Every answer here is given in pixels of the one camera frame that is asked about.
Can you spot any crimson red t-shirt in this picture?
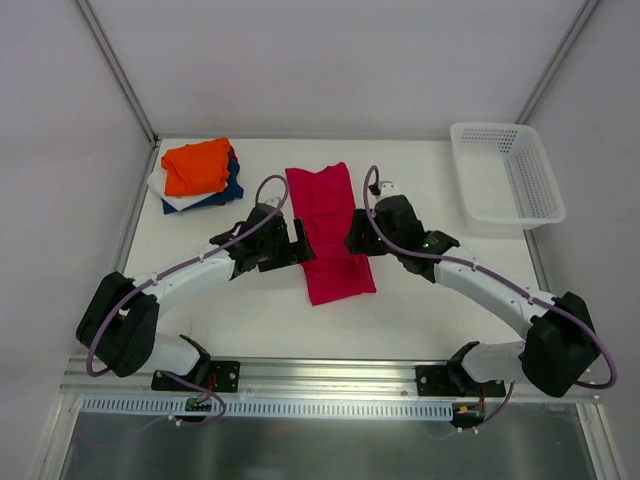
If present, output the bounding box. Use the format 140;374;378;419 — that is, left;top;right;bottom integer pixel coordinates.
285;162;376;306

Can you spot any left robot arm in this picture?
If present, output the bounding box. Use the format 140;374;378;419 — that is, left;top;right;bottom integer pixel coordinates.
76;203;315;390

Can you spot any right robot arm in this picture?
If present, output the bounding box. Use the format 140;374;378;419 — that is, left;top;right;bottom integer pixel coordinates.
345;195;601;398

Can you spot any folded blue t-shirt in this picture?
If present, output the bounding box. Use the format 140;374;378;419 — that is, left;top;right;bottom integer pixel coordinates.
161;150;244;215

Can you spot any folded orange t-shirt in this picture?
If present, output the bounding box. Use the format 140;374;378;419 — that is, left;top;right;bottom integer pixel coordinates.
161;137;232;196

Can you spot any white plastic basket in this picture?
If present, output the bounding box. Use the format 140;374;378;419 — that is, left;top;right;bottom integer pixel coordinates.
450;122;566;236

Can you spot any folded white t-shirt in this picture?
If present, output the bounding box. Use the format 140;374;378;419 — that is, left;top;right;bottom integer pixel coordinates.
147;169;233;214

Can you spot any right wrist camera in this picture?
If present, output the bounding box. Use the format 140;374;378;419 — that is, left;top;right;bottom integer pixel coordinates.
369;181;401;201

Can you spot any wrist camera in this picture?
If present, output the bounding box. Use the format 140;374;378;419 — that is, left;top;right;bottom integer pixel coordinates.
263;196;282;208
369;181;401;201

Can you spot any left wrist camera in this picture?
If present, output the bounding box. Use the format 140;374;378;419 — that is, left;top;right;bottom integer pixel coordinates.
263;196;282;208

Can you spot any aluminium mounting rail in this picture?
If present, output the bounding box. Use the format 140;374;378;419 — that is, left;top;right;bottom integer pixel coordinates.
58;352;600;404

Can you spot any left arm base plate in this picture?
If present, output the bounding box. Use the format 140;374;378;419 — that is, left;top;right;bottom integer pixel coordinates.
151;359;241;393

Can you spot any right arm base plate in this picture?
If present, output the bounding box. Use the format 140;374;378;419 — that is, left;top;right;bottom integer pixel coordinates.
415;364;507;398

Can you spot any white slotted cable duct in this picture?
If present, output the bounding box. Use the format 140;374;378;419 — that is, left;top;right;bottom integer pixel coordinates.
81;395;454;422

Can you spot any right aluminium frame post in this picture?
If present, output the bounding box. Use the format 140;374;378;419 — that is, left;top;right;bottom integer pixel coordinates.
515;0;602;125

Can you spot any aluminium frame post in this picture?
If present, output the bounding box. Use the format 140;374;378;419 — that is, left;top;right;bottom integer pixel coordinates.
515;0;602;125
72;0;158;146

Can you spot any left aluminium frame post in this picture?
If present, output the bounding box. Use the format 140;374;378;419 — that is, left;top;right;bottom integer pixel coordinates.
72;0;158;146

